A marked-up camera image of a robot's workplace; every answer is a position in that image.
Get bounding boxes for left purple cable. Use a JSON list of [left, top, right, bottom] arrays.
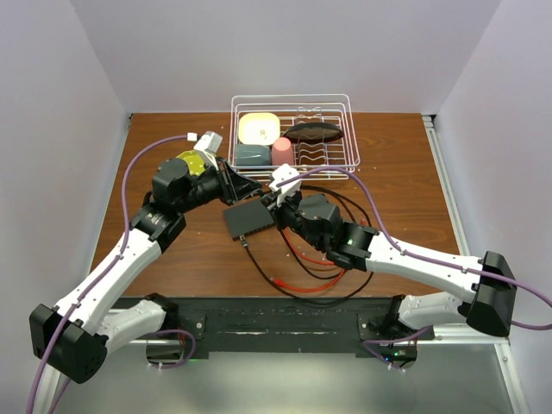
[[24, 133, 198, 414]]

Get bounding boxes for purple cable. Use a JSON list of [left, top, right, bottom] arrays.
[[278, 166, 552, 370], [24, 133, 198, 414]]

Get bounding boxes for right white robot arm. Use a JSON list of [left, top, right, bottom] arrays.
[[260, 192, 517, 339]]

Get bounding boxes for red ethernet cable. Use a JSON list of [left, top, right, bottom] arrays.
[[269, 219, 372, 293]]

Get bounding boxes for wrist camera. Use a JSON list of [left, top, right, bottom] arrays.
[[193, 131, 223, 155], [268, 164, 302, 206]]

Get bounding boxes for green scalloped plate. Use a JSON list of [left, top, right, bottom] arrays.
[[177, 150, 205, 177]]

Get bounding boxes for yellow square bowl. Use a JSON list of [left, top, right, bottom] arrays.
[[237, 112, 280, 146]]

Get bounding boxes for white wire dish rack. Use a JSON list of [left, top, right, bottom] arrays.
[[227, 94, 361, 181]]

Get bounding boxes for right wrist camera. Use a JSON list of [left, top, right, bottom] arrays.
[[268, 164, 302, 206]]

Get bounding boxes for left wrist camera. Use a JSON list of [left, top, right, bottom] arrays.
[[193, 131, 223, 155]]

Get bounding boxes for dark brown oval plate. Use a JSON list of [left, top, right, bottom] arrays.
[[283, 122, 345, 143]]

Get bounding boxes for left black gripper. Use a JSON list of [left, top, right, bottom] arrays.
[[177, 157, 262, 214]]

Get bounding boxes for grey-blue cup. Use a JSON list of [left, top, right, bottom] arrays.
[[235, 144, 271, 166]]

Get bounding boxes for pink plastic cup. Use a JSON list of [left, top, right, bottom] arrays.
[[271, 137, 295, 166]]

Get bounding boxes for black network switch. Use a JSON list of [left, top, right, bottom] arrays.
[[223, 199, 274, 241]]

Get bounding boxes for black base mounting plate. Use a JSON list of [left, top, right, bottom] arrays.
[[138, 297, 417, 363]]

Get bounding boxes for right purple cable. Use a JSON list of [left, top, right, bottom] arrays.
[[278, 166, 552, 370]]

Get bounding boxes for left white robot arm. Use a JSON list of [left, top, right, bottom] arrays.
[[29, 158, 262, 384]]

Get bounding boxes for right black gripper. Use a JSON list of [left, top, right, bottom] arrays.
[[262, 187, 326, 251]]

